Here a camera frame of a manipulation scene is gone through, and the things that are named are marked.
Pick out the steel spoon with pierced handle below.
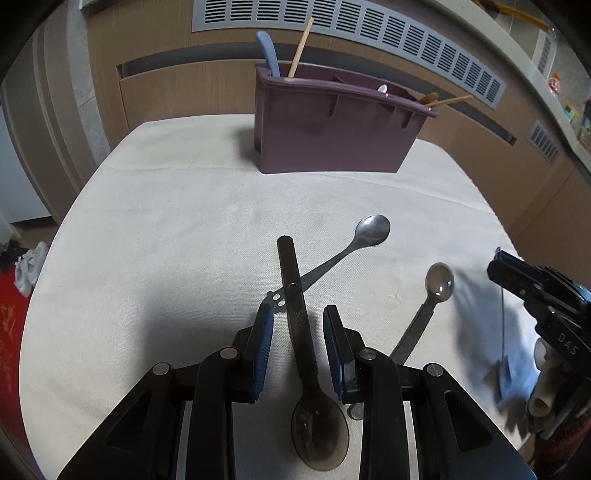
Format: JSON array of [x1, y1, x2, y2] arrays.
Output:
[[265, 215, 392, 315]]

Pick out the person's right hand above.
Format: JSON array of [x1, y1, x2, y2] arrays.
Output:
[[527, 338, 563, 435]]

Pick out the wooden chopstick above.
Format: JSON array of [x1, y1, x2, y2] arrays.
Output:
[[429, 95, 474, 109], [287, 17, 315, 79]]

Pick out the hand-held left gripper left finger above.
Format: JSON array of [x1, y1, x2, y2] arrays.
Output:
[[58, 302, 274, 480]]

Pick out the red door mat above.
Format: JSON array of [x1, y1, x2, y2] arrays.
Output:
[[0, 272, 33, 416]]

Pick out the narrow grey vent grille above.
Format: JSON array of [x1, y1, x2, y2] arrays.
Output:
[[538, 34, 553, 75]]

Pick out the large grey vent grille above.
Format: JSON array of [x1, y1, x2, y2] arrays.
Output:
[[191, 0, 506, 110]]

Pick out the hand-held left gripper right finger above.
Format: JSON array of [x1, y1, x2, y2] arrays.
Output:
[[323, 305, 539, 480]]

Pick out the frying pan with orange handle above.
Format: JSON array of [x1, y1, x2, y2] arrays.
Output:
[[480, 0, 550, 31]]

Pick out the white tablecloth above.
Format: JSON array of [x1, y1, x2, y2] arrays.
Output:
[[18, 113, 555, 480]]

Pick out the purple plastic utensil holder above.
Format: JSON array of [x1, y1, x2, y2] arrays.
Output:
[[255, 64, 438, 175]]

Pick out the white sneaker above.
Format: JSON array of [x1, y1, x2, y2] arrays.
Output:
[[16, 241, 49, 278], [15, 271, 37, 297]]

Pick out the shovel-shaped steel spoon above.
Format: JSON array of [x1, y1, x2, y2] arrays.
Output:
[[496, 277, 514, 398]]

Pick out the stone countertop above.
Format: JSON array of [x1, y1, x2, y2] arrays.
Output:
[[480, 0, 591, 171]]

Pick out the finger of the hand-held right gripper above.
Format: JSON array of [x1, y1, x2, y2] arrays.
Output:
[[495, 248, 568, 287], [488, 258, 546, 305]]

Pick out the white cabinet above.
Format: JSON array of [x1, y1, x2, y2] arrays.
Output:
[[0, 111, 51, 227]]

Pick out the black-handled steel spoon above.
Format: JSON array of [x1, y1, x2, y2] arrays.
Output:
[[276, 235, 350, 472], [346, 262, 455, 421]]

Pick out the small grey vent grille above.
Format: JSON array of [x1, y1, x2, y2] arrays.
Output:
[[527, 119, 561, 162]]

